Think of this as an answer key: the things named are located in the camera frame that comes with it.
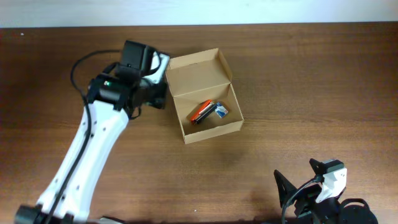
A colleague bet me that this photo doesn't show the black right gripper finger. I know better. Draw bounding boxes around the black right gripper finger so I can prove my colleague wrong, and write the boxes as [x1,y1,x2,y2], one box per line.
[274,170,297,208]
[309,158,323,175]

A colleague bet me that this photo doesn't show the brown cardboard box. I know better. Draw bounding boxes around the brown cardboard box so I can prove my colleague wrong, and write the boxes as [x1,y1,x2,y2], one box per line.
[166,49,244,144]

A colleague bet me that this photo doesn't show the orange black stapler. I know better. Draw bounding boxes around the orange black stapler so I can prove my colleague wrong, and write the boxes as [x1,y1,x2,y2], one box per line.
[190,100,216,124]

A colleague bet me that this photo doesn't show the blue white staples box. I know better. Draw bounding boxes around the blue white staples box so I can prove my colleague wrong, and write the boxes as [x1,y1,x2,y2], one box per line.
[215,102,229,118]

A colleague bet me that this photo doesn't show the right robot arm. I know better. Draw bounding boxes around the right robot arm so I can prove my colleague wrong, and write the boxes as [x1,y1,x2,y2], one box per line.
[274,159,378,224]

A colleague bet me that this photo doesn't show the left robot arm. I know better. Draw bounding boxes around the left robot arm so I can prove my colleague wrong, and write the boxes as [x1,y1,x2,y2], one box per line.
[14,40,170,223]

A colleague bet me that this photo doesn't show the black right camera cable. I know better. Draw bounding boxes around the black right camera cable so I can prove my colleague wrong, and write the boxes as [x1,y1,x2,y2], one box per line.
[280,174,324,224]

